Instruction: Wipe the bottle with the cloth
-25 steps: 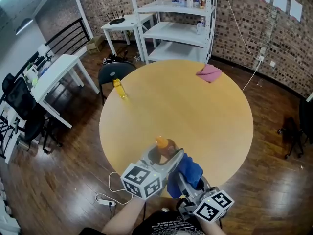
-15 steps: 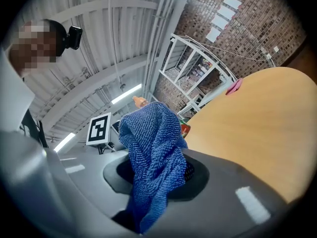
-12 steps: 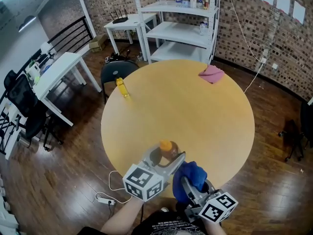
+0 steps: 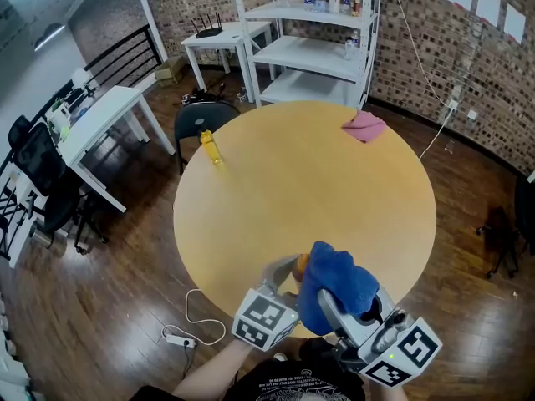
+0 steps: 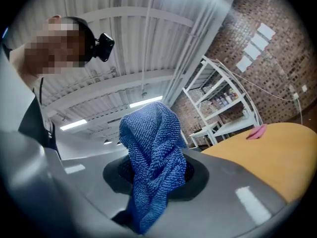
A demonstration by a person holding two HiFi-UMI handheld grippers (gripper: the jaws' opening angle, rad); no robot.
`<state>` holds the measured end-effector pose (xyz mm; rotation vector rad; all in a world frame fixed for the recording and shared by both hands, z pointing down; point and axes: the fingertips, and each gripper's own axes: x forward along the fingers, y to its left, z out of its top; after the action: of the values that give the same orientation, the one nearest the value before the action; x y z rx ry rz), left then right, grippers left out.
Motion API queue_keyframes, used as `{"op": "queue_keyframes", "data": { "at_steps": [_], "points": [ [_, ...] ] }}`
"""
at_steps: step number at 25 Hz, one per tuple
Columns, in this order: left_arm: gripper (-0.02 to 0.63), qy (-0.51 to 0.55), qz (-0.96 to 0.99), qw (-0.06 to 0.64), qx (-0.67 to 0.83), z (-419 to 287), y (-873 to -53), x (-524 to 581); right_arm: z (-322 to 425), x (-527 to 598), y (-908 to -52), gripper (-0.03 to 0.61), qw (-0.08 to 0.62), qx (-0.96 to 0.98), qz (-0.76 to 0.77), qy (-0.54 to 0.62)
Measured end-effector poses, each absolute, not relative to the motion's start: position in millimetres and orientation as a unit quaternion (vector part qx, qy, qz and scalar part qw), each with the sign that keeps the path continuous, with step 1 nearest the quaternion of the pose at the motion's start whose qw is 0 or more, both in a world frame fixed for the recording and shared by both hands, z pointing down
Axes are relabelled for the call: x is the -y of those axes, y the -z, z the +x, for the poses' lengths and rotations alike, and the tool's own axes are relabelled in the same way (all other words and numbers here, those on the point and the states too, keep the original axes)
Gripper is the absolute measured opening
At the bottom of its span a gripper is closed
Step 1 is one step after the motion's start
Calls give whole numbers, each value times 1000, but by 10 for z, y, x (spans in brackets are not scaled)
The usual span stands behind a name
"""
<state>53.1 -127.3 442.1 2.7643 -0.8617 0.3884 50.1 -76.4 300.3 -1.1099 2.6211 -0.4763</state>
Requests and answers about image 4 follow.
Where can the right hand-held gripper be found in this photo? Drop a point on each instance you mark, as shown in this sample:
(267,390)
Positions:
(401,349)

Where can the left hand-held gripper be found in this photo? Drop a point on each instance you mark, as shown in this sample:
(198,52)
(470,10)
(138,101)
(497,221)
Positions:
(263,320)

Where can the brown bottle with orange cap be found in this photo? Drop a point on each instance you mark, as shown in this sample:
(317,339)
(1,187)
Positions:
(302,263)

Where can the blue cloth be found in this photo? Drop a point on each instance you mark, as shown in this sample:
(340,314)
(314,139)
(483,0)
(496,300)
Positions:
(330,274)

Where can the yellow juice bottle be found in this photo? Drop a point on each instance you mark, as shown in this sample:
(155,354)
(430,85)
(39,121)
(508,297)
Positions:
(213,150)

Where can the person's left forearm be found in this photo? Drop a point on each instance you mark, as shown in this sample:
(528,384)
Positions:
(217,374)

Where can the person's right forearm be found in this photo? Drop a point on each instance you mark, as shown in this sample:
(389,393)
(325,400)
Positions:
(390,394)

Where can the clear water bottle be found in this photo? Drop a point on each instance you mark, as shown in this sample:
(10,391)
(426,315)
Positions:
(349,48)

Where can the person's white shoe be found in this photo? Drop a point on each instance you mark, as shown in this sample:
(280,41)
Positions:
(281,356)

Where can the person's black printed shirt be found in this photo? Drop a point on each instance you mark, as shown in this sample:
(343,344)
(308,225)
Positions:
(292,378)

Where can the pink cloth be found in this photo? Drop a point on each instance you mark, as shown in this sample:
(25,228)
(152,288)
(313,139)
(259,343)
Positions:
(365,127)

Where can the black folding chair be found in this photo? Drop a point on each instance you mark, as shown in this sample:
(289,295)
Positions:
(217,113)

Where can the black wheeled chair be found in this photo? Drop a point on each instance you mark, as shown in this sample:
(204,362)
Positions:
(526,219)

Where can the white metal shelving unit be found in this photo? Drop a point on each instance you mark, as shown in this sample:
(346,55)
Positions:
(305,50)

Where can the cardboard box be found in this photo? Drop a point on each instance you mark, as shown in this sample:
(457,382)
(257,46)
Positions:
(170,72)

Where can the metal trash bin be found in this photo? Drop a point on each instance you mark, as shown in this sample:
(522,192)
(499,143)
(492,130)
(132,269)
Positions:
(42,236)

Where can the long white desk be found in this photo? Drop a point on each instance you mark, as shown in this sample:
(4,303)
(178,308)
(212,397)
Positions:
(104,111)

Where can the small white table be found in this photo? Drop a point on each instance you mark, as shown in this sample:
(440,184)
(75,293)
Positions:
(232,34)

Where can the black router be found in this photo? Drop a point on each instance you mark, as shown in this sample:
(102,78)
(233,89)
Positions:
(209,32)

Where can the black metal railing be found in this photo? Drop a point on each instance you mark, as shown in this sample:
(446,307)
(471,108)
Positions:
(152,44)

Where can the black mesh office chair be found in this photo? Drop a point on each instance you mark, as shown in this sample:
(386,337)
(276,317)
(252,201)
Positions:
(37,161)

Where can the white plant pot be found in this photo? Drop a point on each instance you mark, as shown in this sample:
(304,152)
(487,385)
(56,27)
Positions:
(58,114)

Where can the white desk lamp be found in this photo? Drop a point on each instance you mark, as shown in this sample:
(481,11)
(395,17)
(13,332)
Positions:
(79,75)

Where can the white wall switch plate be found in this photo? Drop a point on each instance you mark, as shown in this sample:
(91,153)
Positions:
(472,115)

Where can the white wall socket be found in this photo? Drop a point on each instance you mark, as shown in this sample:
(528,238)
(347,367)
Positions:
(453,105)

